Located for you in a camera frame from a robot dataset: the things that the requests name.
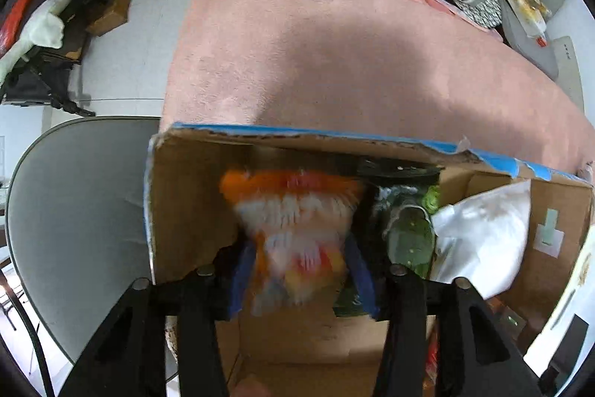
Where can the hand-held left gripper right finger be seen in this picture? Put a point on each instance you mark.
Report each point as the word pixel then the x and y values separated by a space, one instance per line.
pixel 361 280

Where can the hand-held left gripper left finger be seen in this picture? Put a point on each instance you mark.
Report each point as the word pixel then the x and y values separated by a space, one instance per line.
pixel 241 280

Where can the cardboard box with blue edge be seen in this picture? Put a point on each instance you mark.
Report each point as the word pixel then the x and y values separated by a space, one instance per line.
pixel 325 257

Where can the orange and white plush toy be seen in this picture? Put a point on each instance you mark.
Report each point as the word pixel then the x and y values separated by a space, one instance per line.
pixel 293 234

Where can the green and black plush toy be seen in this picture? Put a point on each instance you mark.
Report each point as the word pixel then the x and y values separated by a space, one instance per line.
pixel 409 234

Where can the white plastic bag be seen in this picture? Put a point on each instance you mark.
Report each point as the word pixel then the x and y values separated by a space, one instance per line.
pixel 483 234

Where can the grey round chair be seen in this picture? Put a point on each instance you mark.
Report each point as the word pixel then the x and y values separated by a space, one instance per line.
pixel 83 220

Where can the pink blanket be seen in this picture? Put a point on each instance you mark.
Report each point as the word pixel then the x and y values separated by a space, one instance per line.
pixel 367 67

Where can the small cardboard box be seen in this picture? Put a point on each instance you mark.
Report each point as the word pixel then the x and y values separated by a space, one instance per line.
pixel 109 13

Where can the grey cushioned chair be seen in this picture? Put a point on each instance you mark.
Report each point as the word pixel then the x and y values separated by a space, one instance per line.
pixel 534 15

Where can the red bag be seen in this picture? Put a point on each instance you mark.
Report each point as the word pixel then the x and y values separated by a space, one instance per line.
pixel 23 6

